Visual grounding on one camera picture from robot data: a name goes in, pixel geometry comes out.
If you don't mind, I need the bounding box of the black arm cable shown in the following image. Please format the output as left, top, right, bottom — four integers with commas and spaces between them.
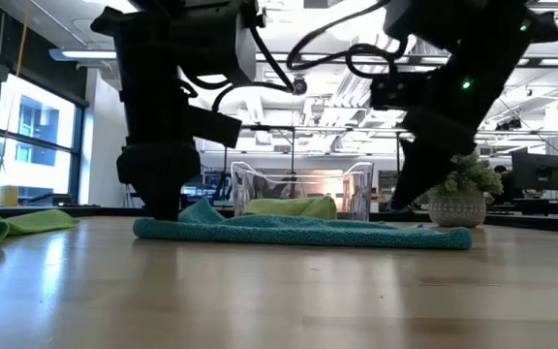
181, 26, 299, 112
286, 0, 406, 79

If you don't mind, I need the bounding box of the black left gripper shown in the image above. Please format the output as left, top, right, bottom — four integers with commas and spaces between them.
116, 143, 202, 222

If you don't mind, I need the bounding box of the lime green microfiber towel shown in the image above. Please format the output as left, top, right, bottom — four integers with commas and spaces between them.
242, 195, 338, 220

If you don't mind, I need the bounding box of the large black monitor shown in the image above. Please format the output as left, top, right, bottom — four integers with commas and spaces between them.
511, 152, 558, 192

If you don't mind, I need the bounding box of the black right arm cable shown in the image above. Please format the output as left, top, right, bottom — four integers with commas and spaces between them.
286, 0, 406, 79

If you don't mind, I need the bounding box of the clear plastic basket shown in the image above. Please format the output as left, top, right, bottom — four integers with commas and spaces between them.
230, 160, 375, 222

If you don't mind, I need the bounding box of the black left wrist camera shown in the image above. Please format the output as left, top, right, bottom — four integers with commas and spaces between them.
189, 104, 244, 149

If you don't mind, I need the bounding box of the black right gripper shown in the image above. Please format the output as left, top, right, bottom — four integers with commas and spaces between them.
388, 70, 503, 210

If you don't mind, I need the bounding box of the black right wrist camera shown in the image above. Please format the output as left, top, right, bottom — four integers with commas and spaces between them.
369, 72, 436, 111

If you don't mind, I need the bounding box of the teal microfiber towel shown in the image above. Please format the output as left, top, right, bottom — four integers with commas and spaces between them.
132, 197, 474, 251

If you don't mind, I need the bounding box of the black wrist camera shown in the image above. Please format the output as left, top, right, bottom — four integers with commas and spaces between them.
369, 72, 436, 111
189, 104, 244, 149

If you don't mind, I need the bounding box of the green potted plant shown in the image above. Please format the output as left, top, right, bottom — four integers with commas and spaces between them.
426, 154, 505, 229

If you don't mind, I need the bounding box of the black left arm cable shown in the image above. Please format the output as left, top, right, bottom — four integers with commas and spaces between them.
181, 26, 299, 112

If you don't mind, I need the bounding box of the yellow box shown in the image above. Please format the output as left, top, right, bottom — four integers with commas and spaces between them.
0, 186, 20, 208

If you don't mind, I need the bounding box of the ceiling light bar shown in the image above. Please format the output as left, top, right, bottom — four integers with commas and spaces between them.
48, 47, 118, 62

